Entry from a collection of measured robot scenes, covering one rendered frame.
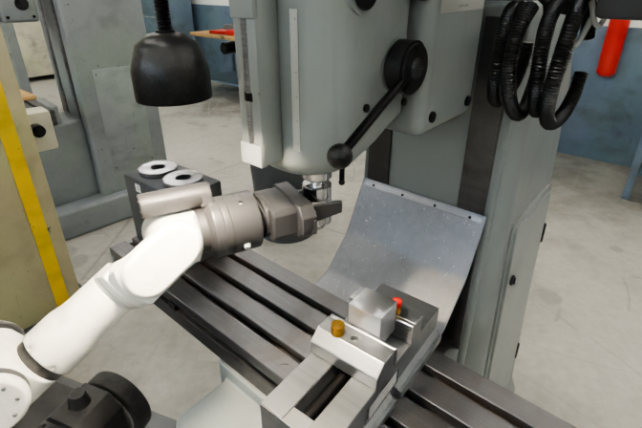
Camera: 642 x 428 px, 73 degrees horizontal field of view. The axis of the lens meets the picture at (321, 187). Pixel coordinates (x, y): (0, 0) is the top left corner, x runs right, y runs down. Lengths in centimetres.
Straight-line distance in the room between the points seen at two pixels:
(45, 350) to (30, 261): 184
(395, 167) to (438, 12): 49
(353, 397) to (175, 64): 51
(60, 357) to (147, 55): 39
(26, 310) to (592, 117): 461
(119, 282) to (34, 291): 196
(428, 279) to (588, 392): 139
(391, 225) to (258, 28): 66
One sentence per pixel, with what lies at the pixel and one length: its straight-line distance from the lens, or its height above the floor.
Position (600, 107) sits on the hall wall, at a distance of 481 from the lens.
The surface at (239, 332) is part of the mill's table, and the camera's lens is 89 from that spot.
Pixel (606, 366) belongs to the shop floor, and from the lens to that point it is 246.
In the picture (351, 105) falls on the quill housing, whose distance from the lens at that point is 55.
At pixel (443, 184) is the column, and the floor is 115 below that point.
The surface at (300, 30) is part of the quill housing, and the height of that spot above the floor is 151.
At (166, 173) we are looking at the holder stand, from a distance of 110.
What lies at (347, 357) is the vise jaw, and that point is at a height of 104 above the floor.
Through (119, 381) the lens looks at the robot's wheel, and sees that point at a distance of 137.
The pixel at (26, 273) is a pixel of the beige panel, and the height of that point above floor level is 32.
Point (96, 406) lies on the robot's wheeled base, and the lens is 132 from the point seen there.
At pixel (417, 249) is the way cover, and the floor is 100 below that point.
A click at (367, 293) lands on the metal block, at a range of 74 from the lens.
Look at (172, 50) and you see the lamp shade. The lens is 42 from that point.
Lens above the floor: 156
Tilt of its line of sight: 26 degrees down
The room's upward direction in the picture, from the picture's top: straight up
